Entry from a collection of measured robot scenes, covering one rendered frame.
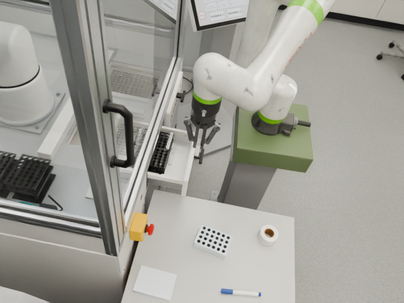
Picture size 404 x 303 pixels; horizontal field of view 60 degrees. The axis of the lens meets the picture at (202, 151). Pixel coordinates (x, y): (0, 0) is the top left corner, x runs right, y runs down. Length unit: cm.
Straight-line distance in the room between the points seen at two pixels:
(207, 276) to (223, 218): 24
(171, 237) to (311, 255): 120
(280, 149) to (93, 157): 99
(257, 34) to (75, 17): 95
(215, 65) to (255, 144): 62
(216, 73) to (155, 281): 71
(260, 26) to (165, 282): 95
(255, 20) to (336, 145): 180
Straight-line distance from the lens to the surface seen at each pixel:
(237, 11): 205
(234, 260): 134
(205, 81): 100
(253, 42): 139
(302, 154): 156
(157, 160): 135
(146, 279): 127
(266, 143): 154
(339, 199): 265
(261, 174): 177
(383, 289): 248
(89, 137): 67
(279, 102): 145
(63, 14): 51
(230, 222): 141
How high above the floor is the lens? 198
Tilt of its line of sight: 51 degrees down
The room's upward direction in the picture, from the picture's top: 11 degrees clockwise
